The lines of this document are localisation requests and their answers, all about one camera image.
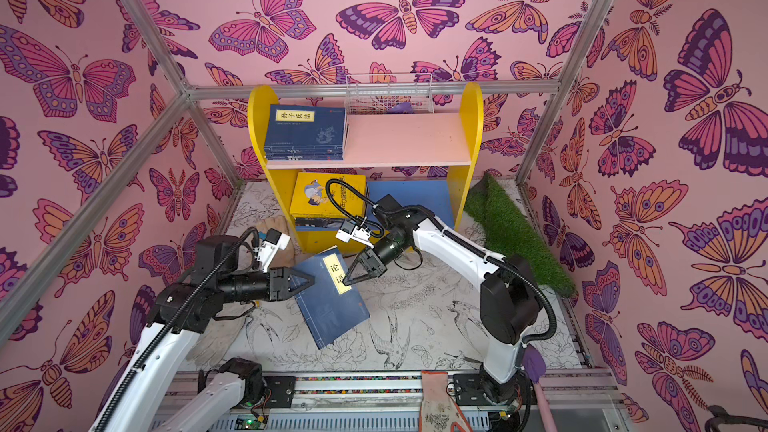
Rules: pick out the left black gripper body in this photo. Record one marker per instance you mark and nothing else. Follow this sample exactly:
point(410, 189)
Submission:
point(246, 288)

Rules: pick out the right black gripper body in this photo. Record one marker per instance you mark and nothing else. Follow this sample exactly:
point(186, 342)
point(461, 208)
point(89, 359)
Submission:
point(372, 258)

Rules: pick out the dark blue thread-bound book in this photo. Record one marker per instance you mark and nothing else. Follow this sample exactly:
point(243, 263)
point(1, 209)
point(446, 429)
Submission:
point(314, 130)

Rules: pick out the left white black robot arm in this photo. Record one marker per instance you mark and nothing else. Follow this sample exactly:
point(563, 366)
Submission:
point(172, 330)

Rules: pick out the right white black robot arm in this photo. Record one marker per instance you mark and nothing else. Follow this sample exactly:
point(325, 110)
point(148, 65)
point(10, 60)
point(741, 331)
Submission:
point(513, 309)

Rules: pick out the beige work glove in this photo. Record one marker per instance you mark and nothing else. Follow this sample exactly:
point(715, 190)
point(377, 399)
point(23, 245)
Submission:
point(277, 222)

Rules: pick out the yellow pink blue bookshelf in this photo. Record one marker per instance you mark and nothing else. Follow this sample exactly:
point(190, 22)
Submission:
point(444, 139)

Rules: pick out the green artificial grass mat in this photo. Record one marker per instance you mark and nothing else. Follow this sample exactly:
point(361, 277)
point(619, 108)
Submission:
point(508, 231)

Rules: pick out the green circuit board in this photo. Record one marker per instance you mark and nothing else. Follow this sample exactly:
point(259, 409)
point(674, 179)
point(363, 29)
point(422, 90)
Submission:
point(251, 422)

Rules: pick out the patterned red white glove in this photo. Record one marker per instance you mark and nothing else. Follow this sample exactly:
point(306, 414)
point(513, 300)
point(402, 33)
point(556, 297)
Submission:
point(438, 410)

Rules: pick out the purple spatula head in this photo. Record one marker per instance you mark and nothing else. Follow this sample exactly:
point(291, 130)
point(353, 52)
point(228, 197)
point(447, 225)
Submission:
point(534, 364)

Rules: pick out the white wire basket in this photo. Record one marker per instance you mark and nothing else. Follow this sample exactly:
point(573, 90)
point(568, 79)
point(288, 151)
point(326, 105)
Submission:
point(383, 93)

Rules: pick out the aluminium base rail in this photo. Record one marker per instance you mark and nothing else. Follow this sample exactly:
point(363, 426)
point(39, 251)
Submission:
point(390, 401)

